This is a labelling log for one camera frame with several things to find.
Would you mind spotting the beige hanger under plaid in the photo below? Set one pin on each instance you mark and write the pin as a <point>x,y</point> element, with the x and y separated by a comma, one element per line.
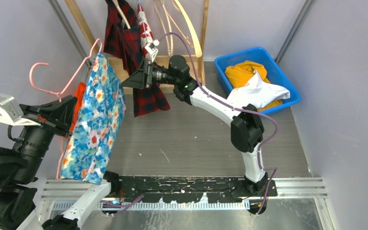
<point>121,13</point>

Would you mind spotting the beige plastic hanger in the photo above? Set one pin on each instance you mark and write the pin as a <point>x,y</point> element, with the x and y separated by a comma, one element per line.
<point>193,34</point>
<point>166,24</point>

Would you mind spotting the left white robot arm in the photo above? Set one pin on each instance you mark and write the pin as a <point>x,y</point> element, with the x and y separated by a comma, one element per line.
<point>19,165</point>

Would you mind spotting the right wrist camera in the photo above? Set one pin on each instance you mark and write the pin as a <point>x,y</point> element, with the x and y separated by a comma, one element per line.
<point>152,50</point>

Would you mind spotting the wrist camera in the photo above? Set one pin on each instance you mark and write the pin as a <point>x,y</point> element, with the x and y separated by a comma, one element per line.
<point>12,114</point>
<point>152,50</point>

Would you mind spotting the blue floral garment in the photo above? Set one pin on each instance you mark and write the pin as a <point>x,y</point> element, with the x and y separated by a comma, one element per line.
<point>100,116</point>

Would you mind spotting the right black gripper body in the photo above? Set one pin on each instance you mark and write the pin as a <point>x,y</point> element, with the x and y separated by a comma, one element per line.
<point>160,75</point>

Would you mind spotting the red white floral garment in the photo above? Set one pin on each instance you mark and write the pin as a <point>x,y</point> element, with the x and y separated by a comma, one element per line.
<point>146,35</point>

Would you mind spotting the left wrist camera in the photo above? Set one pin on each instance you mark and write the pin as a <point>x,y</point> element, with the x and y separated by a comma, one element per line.
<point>12,114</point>

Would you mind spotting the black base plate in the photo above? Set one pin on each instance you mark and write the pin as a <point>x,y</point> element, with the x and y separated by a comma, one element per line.
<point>188,189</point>

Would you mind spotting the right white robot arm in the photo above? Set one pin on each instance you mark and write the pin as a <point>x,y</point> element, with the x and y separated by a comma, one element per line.
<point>246,127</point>

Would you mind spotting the orange cloth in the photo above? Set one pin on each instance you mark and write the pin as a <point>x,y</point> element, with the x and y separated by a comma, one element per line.
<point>79,94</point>

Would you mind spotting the yellow skirt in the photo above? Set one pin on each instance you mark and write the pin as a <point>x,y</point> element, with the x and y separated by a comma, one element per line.
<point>239,74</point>

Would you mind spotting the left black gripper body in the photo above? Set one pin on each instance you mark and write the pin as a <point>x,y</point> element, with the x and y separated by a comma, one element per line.
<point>35,141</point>

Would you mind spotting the red black plaid dress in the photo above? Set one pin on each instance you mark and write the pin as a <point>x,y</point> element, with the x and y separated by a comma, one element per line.
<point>125,44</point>

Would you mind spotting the blue plastic bin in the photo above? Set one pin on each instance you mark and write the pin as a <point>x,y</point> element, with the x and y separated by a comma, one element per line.
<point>274,74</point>

